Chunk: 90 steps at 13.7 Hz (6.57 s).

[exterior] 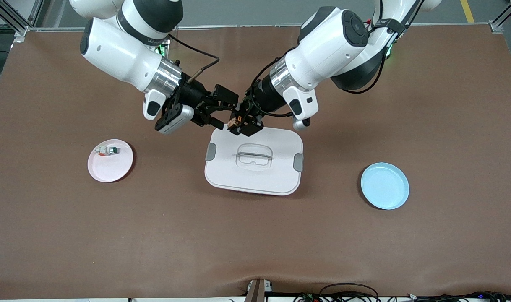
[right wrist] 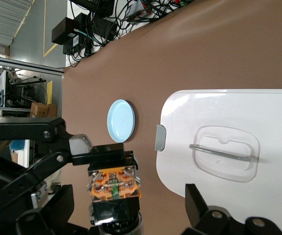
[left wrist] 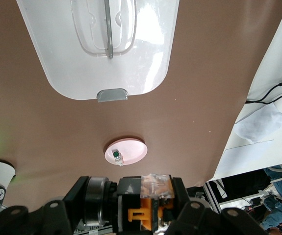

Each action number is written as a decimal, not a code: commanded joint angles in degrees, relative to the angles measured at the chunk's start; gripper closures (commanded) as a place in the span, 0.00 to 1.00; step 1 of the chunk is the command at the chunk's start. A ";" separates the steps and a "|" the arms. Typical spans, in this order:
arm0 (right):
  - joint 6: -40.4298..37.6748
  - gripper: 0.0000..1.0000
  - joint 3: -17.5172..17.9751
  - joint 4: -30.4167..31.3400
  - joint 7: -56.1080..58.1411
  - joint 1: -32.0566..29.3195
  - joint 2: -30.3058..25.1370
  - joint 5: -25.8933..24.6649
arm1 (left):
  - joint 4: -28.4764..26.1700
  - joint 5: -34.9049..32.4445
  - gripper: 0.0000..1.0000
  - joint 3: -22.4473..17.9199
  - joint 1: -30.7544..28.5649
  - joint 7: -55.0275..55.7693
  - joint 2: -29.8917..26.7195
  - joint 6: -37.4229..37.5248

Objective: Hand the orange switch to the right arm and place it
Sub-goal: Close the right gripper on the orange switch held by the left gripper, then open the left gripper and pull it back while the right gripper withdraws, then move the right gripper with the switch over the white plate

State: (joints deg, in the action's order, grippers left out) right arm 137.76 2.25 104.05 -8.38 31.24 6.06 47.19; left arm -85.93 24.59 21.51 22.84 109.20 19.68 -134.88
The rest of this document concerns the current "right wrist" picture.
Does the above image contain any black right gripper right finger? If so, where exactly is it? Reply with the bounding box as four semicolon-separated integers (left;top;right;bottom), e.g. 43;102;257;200
184;183;282;235

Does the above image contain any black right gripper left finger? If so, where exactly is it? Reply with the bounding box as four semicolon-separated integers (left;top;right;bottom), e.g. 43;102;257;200
15;185;76;235

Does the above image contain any black orange switch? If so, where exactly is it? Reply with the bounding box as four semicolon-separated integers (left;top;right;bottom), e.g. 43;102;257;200
86;149;144;235

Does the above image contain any blue cloth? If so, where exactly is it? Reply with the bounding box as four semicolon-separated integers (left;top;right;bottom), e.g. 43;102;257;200
9;139;30;150

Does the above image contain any brown cardboard box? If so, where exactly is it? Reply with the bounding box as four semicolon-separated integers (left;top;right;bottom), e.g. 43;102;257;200
30;102;49;118
47;104;58;118

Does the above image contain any metal shelf rack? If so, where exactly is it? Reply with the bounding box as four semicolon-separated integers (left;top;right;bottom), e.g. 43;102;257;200
0;68;49;116

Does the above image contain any aluminium beam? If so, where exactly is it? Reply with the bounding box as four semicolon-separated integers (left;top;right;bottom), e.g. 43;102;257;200
0;54;65;74

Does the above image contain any small taped cardboard box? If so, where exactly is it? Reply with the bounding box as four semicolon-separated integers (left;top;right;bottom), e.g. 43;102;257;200
0;43;10;59

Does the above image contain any light blue round plate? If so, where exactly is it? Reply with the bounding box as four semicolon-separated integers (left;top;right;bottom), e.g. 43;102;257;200
106;99;137;144

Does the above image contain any black labelled power adapter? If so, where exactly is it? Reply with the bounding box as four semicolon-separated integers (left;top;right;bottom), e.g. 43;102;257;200
62;31;94;56

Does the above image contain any white lidded storage box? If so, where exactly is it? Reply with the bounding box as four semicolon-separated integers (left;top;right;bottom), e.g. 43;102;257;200
154;89;282;235

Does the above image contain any dark brown box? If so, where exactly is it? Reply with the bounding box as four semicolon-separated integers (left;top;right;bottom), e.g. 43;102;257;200
51;17;80;46

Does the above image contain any brown table mat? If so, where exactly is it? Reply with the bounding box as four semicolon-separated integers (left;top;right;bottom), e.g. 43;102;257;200
61;0;282;235

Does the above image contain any black cable bundle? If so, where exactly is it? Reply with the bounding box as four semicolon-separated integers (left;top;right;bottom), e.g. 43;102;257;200
67;0;198;68

